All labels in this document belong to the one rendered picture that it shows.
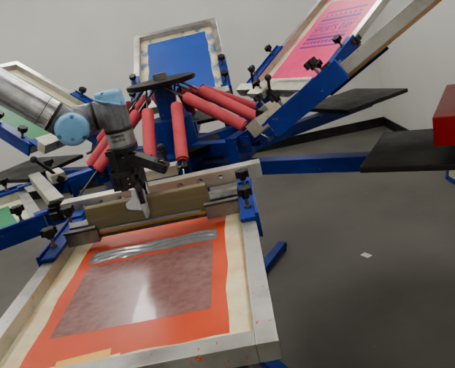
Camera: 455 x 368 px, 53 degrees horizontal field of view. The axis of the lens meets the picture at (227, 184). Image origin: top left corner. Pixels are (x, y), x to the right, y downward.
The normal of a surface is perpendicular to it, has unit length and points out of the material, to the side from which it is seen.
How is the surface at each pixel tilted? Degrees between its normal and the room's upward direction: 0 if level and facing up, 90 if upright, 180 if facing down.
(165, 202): 90
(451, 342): 0
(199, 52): 32
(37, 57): 90
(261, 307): 0
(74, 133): 90
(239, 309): 0
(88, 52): 90
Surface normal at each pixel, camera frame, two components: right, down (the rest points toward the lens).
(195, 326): -0.21, -0.92
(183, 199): 0.00, 0.32
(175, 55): -0.17, -0.61
